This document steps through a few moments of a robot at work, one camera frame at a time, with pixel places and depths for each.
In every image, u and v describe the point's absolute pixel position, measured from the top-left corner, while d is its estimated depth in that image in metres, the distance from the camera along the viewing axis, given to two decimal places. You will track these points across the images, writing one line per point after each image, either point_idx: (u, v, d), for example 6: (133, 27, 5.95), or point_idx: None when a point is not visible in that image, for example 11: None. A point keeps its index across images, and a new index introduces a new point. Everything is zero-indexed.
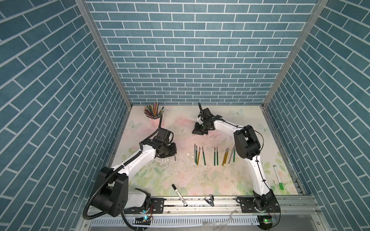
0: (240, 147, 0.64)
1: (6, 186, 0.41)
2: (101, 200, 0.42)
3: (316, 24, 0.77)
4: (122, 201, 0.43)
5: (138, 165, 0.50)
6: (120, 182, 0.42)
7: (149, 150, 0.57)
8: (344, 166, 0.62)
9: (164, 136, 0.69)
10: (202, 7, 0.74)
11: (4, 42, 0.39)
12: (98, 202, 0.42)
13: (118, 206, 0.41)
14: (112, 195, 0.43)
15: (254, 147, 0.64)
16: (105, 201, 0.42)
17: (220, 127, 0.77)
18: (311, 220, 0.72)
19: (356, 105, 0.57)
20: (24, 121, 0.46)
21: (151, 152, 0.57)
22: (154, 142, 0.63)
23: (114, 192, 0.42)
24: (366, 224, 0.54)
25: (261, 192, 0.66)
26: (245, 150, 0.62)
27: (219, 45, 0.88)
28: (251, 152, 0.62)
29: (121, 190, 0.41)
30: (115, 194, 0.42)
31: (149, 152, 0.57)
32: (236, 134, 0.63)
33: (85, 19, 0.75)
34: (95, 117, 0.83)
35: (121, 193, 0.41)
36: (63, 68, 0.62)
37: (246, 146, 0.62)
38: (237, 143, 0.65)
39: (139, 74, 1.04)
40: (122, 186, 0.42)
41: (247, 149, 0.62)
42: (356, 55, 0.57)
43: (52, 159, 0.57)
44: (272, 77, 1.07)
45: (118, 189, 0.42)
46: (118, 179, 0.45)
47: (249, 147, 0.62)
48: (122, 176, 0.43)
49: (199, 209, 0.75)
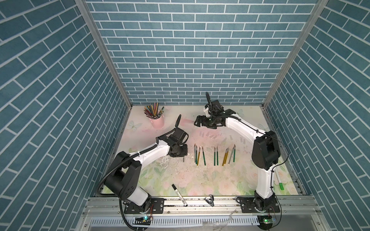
0: (257, 154, 0.56)
1: (6, 186, 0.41)
2: (112, 182, 0.45)
3: (316, 23, 0.77)
4: (131, 187, 0.45)
5: (151, 157, 0.52)
6: (133, 169, 0.44)
7: (164, 146, 0.60)
8: (344, 166, 0.62)
9: (180, 136, 0.71)
10: (202, 7, 0.74)
11: (5, 42, 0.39)
12: (108, 183, 0.46)
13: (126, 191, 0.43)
14: (125, 178, 0.44)
15: (275, 156, 0.55)
16: (115, 183, 0.45)
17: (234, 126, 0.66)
18: (311, 220, 0.72)
19: (356, 105, 0.57)
20: (25, 121, 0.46)
21: (165, 148, 0.59)
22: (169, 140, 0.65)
23: (126, 177, 0.44)
24: (366, 224, 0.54)
25: (266, 195, 0.64)
26: (264, 160, 0.53)
27: (219, 45, 0.88)
28: (270, 163, 0.54)
29: (133, 175, 0.44)
30: (128, 179, 0.44)
31: (163, 147, 0.58)
32: (257, 140, 0.55)
33: (85, 19, 0.75)
34: (95, 117, 0.83)
35: (132, 178, 0.44)
36: (63, 68, 0.62)
37: (265, 155, 0.53)
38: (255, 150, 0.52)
39: (139, 74, 1.04)
40: (135, 172, 0.44)
41: (266, 159, 0.53)
42: (356, 55, 0.57)
43: (53, 159, 0.58)
44: (272, 77, 1.07)
45: (131, 174, 0.44)
46: (132, 165, 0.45)
47: (269, 156, 0.54)
48: (136, 162, 0.45)
49: (199, 209, 0.75)
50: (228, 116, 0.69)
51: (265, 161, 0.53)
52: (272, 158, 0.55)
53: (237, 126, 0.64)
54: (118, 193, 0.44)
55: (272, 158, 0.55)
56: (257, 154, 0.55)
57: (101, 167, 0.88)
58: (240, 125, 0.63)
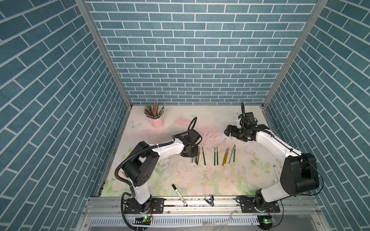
0: (287, 177, 0.48)
1: (6, 186, 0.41)
2: (128, 167, 0.49)
3: (316, 24, 0.77)
4: (146, 176, 0.48)
5: (167, 151, 0.55)
6: (151, 159, 0.48)
7: (179, 144, 0.62)
8: (344, 166, 0.62)
9: (194, 138, 0.74)
10: (202, 7, 0.74)
11: (4, 42, 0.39)
12: (127, 168, 0.49)
13: (141, 179, 0.46)
14: (141, 167, 0.49)
15: (310, 185, 0.46)
16: (132, 170, 0.48)
17: (266, 142, 0.60)
18: (311, 220, 0.72)
19: (356, 105, 0.57)
20: (24, 121, 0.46)
21: (181, 146, 0.62)
22: (184, 139, 0.69)
23: (144, 165, 0.48)
24: (366, 224, 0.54)
25: (268, 200, 0.64)
26: (294, 186, 0.45)
27: (219, 45, 0.88)
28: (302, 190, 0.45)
29: (150, 164, 0.47)
30: (145, 167, 0.47)
31: (178, 146, 0.61)
32: (289, 160, 0.46)
33: (85, 19, 0.75)
34: (95, 117, 0.83)
35: (150, 167, 0.47)
36: (63, 68, 0.62)
37: (297, 180, 0.45)
38: (284, 171, 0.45)
39: (139, 74, 1.04)
40: (151, 162, 0.47)
41: (297, 185, 0.45)
42: (356, 55, 0.57)
43: (53, 159, 0.58)
44: (273, 77, 1.07)
45: (148, 164, 0.47)
46: (151, 156, 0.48)
47: (302, 182, 0.45)
48: (154, 153, 0.49)
49: (199, 209, 0.75)
50: (260, 130, 0.64)
51: (296, 187, 0.45)
52: (306, 186, 0.45)
53: (269, 141, 0.58)
54: (133, 180, 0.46)
55: (305, 185, 0.46)
56: (287, 176, 0.48)
57: (101, 167, 0.88)
58: (273, 140, 0.57)
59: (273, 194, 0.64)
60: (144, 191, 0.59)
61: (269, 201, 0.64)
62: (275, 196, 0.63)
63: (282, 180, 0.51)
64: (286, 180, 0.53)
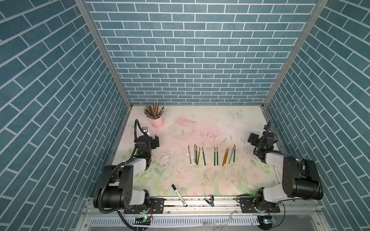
0: (288, 178, 0.49)
1: (6, 186, 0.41)
2: (109, 196, 0.43)
3: (316, 23, 0.77)
4: (128, 193, 0.44)
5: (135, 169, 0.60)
6: (127, 170, 0.47)
7: (140, 161, 0.60)
8: (344, 166, 0.62)
9: (145, 147, 0.70)
10: (202, 7, 0.74)
11: (4, 42, 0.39)
12: (106, 198, 0.42)
13: (126, 196, 0.43)
14: (121, 184, 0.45)
15: (309, 190, 0.45)
16: (112, 196, 0.43)
17: (272, 159, 0.66)
18: (311, 220, 0.72)
19: (356, 105, 0.57)
20: (25, 121, 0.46)
21: (143, 162, 0.63)
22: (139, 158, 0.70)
23: (123, 180, 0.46)
24: (366, 224, 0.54)
25: (267, 199, 0.64)
26: (294, 186, 0.45)
27: (219, 45, 0.88)
28: (299, 191, 0.45)
29: (129, 176, 0.46)
30: (124, 182, 0.45)
31: (140, 162, 0.60)
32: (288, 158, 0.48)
33: (85, 19, 0.75)
34: (95, 117, 0.83)
35: (128, 181, 0.45)
36: (63, 68, 0.62)
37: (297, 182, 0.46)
38: (286, 173, 0.50)
39: (139, 74, 1.04)
40: (129, 174, 0.46)
41: (297, 186, 0.46)
42: (356, 55, 0.57)
43: (52, 159, 0.57)
44: (273, 77, 1.07)
45: (126, 176, 0.46)
46: (125, 169, 0.49)
47: (300, 184, 0.46)
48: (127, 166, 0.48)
49: (199, 209, 0.75)
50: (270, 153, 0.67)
51: (295, 188, 0.45)
52: (304, 190, 0.45)
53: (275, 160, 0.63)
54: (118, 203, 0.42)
55: (305, 189, 0.45)
56: (288, 177, 0.49)
57: (101, 167, 0.89)
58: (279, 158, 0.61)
59: (274, 194, 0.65)
60: (137, 197, 0.58)
61: (268, 200, 0.64)
62: (275, 196, 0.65)
63: (283, 182, 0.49)
64: (286, 181, 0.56)
